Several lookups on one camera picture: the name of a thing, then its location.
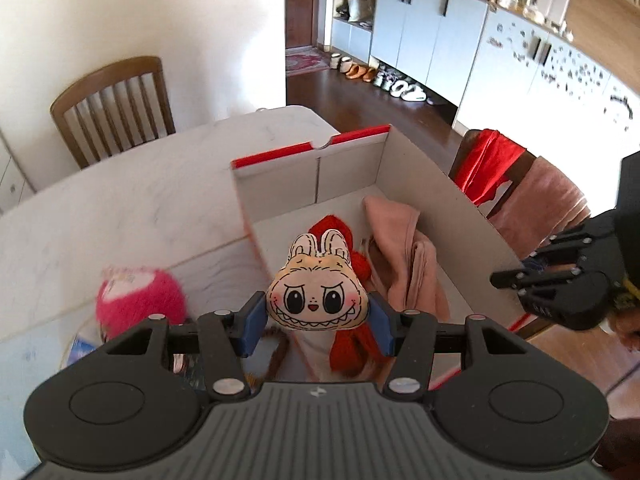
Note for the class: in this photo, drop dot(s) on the pink towel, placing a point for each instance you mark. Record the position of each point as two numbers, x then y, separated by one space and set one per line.
545 200

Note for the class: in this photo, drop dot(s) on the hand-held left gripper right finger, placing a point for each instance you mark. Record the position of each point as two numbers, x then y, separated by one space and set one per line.
382 325

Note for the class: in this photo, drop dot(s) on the cluster of cabinet magnets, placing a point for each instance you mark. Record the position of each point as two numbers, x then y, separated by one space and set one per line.
565 67

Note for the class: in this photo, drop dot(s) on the white tote bag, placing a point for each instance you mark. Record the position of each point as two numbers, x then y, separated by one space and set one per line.
360 9

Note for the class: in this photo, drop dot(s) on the group of glass jars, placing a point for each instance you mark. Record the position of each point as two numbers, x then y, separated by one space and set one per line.
535 5

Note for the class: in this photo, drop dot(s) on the person's right hand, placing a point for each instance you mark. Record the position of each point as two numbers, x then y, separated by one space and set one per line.
629 327

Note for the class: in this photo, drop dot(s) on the red cardboard box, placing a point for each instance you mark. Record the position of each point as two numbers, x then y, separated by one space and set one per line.
350 175

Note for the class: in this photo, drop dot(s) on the pink patterned rug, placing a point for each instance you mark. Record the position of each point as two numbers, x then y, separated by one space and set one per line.
306 61

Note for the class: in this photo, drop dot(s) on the red cloth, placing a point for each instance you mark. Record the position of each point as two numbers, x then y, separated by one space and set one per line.
330 225

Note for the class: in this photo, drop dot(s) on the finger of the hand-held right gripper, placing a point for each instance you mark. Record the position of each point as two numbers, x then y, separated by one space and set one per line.
525 276
575 242

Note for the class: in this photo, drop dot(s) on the wooden slat-back chair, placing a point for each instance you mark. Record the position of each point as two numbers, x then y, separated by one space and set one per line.
115 70

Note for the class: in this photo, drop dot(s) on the pink fleece cloth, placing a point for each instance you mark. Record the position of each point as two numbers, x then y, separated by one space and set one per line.
395 240

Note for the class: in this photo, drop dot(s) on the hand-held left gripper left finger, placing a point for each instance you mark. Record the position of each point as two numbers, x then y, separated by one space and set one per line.
252 325

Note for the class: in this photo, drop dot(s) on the pink plush toy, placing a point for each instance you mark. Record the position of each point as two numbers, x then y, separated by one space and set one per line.
145 305

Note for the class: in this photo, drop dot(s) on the wooden chair with draped cloths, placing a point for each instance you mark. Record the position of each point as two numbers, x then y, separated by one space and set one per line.
515 170

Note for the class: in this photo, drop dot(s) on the wooden sideboard with white drawers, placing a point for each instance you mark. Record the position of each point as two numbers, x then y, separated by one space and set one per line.
12 185

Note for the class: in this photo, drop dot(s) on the dark brown door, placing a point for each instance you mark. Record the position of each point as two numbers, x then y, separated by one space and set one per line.
300 5

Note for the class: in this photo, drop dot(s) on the monster face plush pendant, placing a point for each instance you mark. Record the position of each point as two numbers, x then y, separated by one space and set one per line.
315 285

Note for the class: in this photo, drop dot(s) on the red garment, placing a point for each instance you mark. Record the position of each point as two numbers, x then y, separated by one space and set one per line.
492 165

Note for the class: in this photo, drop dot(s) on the row of shoes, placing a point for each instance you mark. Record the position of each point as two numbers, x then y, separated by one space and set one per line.
390 82

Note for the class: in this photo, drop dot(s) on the white lower cabinet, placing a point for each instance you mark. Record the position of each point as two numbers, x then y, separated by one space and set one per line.
430 35

